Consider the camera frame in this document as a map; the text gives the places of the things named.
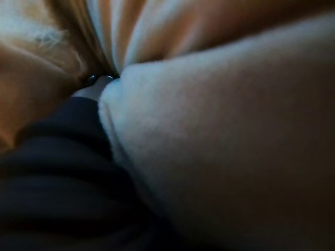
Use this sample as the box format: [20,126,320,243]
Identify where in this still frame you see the left robot hand black glove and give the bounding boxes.
[0,75,184,251]

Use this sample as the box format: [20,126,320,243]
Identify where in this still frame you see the white fringed cushion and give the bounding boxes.
[0,0,335,251]

